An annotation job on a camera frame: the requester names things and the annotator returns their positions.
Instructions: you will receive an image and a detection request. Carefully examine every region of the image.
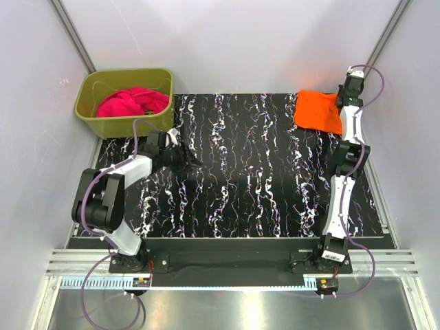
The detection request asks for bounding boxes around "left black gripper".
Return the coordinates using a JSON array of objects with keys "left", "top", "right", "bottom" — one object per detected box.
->
[{"left": 160, "top": 141, "right": 203, "bottom": 176}]

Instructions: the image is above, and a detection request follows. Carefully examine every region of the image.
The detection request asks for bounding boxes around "orange t shirt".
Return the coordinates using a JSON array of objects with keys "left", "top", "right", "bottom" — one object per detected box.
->
[{"left": 294, "top": 90, "right": 342, "bottom": 135}]

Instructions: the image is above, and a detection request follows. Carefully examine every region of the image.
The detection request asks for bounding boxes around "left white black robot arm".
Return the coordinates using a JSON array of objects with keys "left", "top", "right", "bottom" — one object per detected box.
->
[{"left": 71, "top": 129, "right": 202, "bottom": 272}]

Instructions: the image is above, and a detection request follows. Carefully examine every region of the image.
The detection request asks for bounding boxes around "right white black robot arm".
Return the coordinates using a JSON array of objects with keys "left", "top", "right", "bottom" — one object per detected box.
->
[{"left": 311, "top": 69, "right": 370, "bottom": 273}]

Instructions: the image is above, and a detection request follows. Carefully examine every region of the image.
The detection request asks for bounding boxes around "magenta pink t shirt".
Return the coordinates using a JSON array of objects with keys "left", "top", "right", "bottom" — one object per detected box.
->
[{"left": 96, "top": 87, "right": 170, "bottom": 118}]

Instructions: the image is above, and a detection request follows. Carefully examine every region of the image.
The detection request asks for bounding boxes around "olive green plastic bin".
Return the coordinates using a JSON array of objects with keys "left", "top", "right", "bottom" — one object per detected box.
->
[{"left": 74, "top": 68, "right": 174, "bottom": 140}]

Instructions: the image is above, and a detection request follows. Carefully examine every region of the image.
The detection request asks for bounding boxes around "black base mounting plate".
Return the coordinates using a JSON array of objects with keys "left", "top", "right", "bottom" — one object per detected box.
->
[{"left": 67, "top": 236, "right": 396, "bottom": 288}]

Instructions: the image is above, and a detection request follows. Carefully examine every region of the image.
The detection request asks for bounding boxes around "left orange connector box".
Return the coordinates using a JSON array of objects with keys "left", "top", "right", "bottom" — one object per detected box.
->
[{"left": 133, "top": 276, "right": 152, "bottom": 287}]

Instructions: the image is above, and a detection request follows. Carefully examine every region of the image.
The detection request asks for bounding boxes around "orange connector box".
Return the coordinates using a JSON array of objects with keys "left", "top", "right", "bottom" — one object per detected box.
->
[
  {"left": 319, "top": 278, "right": 339, "bottom": 289},
  {"left": 133, "top": 276, "right": 152, "bottom": 287}
]

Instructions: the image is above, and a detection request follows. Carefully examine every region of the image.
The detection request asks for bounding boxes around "right orange connector box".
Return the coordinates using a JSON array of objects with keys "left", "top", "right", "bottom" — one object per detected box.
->
[{"left": 319, "top": 278, "right": 339, "bottom": 289}]

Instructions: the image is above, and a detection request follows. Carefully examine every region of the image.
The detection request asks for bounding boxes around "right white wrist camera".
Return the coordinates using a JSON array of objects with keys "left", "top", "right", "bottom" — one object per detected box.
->
[{"left": 346, "top": 66, "right": 364, "bottom": 80}]

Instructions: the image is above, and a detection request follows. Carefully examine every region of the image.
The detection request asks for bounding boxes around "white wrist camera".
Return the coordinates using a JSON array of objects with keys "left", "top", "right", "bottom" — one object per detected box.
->
[
  {"left": 346, "top": 66, "right": 364, "bottom": 80},
  {"left": 165, "top": 128, "right": 180, "bottom": 149}
]

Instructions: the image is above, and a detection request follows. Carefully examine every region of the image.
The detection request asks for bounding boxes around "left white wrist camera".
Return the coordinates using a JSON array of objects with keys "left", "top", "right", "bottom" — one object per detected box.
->
[{"left": 165, "top": 128, "right": 180, "bottom": 149}]

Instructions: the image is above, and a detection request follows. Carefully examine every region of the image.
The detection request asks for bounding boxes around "aluminium frame rail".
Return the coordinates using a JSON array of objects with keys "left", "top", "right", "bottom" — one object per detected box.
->
[{"left": 46, "top": 249, "right": 418, "bottom": 291}]

